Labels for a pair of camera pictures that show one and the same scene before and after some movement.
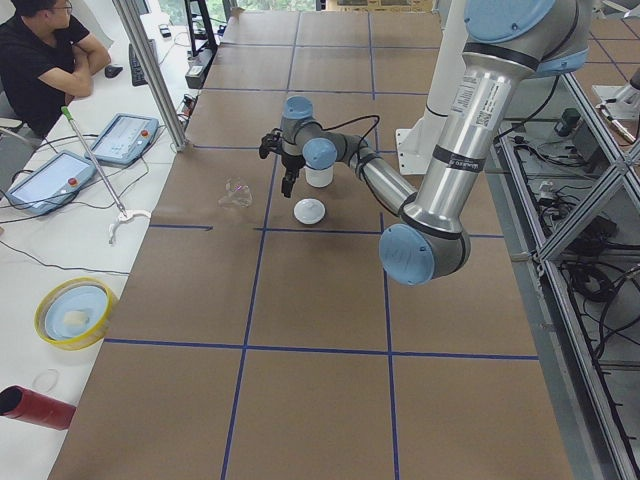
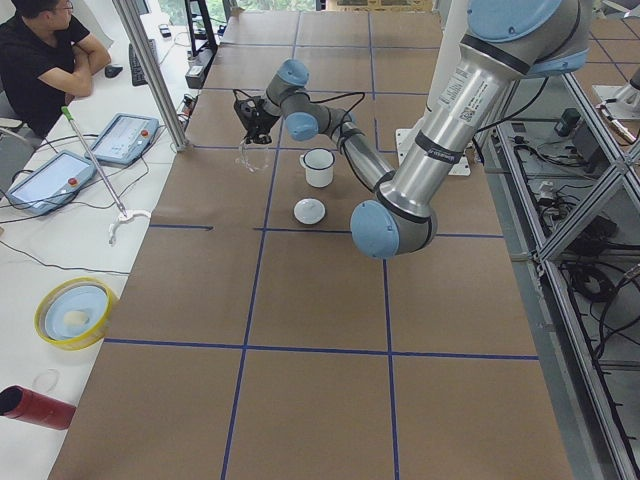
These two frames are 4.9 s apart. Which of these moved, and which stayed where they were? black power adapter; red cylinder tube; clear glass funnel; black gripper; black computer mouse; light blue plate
Moved: clear glass funnel; black gripper
Stayed: light blue plate; black power adapter; black computer mouse; red cylinder tube
